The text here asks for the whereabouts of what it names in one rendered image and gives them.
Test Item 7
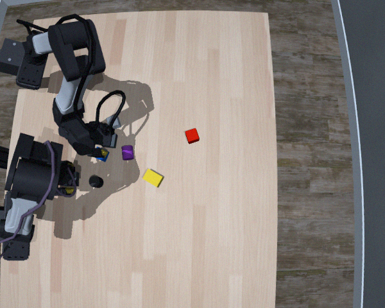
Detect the purple cylinder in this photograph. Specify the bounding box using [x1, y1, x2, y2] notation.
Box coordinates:
[122, 146, 134, 160]

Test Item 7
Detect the red cube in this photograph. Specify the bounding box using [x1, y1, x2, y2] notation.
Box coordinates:
[185, 128, 199, 144]

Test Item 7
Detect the yellow block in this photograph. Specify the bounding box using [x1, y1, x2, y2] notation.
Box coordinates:
[142, 169, 164, 187]

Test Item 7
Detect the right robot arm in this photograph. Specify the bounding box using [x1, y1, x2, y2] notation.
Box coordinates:
[0, 133, 80, 261]

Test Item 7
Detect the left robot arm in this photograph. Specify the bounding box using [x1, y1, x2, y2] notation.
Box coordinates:
[17, 19, 117, 155]

